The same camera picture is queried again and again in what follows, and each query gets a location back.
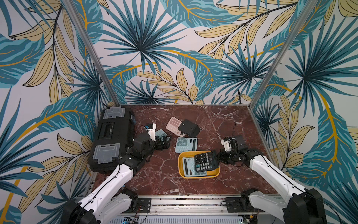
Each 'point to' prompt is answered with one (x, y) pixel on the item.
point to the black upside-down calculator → (189, 128)
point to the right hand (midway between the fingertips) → (215, 157)
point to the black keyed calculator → (206, 161)
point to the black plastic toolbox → (115, 136)
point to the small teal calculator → (161, 133)
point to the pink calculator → (173, 126)
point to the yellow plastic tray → (210, 174)
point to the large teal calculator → (189, 168)
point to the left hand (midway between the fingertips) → (165, 138)
